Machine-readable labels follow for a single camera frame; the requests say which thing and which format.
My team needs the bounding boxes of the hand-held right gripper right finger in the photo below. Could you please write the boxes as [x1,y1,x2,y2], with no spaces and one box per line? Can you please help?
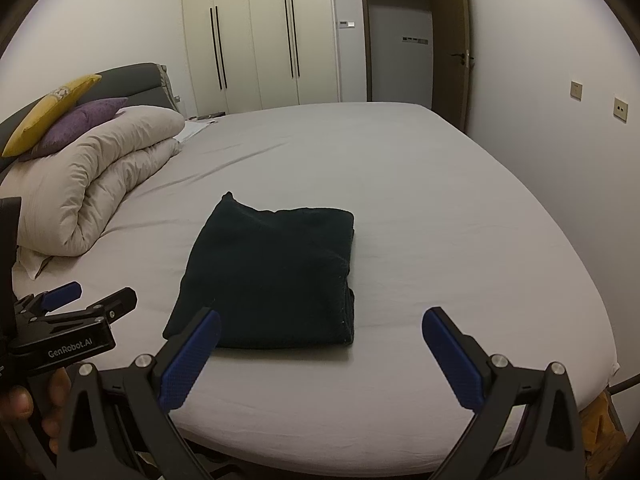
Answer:
[421,306,588,480]

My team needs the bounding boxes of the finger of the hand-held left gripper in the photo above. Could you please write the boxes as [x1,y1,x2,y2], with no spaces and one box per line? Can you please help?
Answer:
[15,281,83,318]
[30,287,139,326]

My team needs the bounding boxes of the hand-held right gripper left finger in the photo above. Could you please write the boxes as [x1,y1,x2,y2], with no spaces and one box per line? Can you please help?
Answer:
[52,307,222,480]

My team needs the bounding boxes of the dark green sweater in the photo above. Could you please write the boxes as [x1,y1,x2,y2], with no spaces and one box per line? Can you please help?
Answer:
[162,191,357,350]

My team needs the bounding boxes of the person's left hand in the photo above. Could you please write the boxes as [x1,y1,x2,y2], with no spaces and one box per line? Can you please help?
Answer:
[0,367,72,456]

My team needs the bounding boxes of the white pillow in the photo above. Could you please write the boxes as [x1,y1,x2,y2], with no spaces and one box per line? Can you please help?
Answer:
[12,244,54,281]

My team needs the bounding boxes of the beige folded duvet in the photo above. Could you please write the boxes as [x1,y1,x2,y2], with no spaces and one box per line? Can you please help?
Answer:
[2,105,187,257]

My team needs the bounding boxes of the yellow cardboard box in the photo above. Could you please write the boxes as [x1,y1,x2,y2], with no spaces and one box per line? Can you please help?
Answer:
[581,389,629,479]

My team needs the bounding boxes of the bed with white sheet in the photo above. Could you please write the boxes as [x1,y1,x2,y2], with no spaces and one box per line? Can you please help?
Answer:
[10,102,622,463]

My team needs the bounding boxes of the purple pillow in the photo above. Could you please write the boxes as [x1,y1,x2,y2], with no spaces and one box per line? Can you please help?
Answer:
[19,97,130,162]

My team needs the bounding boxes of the yellow pillow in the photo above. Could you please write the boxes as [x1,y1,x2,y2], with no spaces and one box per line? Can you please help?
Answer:
[1,73,103,159]

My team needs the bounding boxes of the grey padded headboard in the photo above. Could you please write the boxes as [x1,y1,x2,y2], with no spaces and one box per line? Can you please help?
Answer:
[0,62,182,186]

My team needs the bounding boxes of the cream wardrobe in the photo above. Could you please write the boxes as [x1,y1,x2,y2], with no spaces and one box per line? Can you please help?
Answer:
[180,0,342,117]

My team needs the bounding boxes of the brown door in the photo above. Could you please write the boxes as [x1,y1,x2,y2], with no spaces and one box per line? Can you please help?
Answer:
[431,0,472,134]

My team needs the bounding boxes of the black wardrobe handle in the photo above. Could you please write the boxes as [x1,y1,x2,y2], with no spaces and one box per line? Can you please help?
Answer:
[209,7,222,92]
[215,5,228,90]
[289,0,301,79]
[283,0,294,80]

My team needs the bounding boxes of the dark door frame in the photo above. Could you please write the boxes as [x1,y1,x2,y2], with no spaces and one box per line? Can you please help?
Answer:
[358,0,437,104]

